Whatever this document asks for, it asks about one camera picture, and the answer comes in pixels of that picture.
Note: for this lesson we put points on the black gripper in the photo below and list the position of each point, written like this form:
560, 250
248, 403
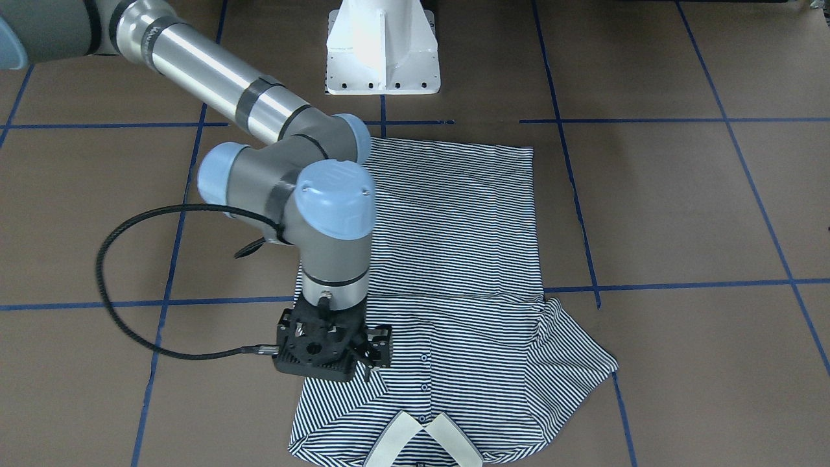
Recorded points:
380, 342

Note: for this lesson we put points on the blue white striped shirt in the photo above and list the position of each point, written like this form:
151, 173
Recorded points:
485, 369

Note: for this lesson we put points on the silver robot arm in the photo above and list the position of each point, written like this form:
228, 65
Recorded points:
306, 187

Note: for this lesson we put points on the brown paper table cover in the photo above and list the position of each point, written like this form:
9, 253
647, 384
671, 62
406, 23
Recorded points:
681, 175

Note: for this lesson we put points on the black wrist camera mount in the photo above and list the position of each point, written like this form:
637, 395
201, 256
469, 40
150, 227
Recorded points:
378, 346

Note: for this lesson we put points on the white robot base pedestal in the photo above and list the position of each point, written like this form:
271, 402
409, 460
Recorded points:
382, 48

